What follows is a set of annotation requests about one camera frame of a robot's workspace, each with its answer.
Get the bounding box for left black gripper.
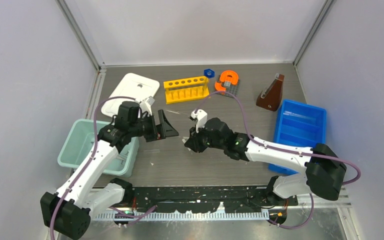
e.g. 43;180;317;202
129;110;178;143

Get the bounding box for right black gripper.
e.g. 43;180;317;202
185;122;226;153

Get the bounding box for white clay triangle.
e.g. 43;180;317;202
182;137;191;151

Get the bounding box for metal crucible tongs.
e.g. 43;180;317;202
116;150;130;165

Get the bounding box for blue hexagonal nut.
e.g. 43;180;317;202
203;68;215;79

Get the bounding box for glass stirring rod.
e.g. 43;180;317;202
284;111;313;119

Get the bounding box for thin glass rod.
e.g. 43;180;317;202
164;109;190;118

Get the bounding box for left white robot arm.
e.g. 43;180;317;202
40;101;179;240

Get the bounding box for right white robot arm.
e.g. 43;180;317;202
184;117;347;205

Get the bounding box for yellow test tube rack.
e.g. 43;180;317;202
163;76;210;104

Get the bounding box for white plastic lid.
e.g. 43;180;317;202
101;73;161;117

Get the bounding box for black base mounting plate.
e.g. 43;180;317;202
121;185;298;214

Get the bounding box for orange curved block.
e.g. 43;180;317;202
214;70;241;96

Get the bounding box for teal plastic bin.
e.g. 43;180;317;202
57;119;140;178

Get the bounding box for brown wedge stand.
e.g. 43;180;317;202
256;73;285;112

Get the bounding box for blue plastic bin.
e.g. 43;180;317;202
268;99;327;176

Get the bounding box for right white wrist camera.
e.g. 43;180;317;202
190;109;208;133

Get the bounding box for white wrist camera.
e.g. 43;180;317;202
190;109;208;133
139;96;155;117

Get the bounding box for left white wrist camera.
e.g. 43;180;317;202
139;96;155;117

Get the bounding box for grey studded base plate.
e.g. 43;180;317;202
214;75;241;96

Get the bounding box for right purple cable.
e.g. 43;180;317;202
193;90;362;230

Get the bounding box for purple cable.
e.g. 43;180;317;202
48;96;137;240
193;90;362;230

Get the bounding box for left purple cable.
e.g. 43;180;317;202
48;96;137;240

